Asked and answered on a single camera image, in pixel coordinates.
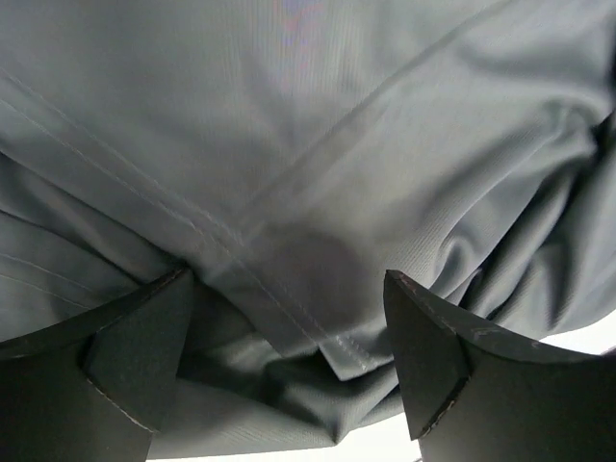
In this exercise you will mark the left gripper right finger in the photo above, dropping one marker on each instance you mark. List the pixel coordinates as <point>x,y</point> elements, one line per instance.
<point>475,391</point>

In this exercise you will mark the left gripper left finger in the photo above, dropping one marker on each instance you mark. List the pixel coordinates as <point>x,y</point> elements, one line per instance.
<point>96,387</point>

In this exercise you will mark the dark grey t shirt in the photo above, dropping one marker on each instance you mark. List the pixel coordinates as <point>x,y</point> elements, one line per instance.
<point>290,153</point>

